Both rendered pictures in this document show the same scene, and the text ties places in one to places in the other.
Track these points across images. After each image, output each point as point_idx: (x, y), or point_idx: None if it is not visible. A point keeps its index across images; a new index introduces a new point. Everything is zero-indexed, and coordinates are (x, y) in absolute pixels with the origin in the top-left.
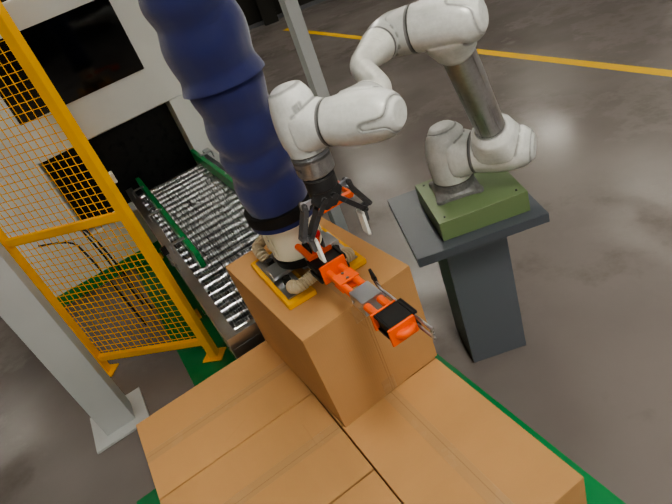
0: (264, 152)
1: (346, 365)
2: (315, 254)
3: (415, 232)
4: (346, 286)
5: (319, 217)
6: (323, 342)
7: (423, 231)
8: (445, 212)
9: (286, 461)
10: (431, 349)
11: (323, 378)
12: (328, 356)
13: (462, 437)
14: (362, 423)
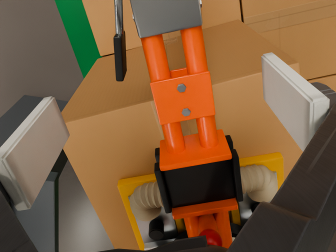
0: None
1: (220, 48)
2: (215, 208)
3: (39, 227)
4: (195, 59)
5: (291, 201)
6: (254, 62)
7: (28, 223)
8: None
9: (319, 13)
10: (99, 61)
11: (262, 39)
12: (248, 52)
13: None
14: (218, 14)
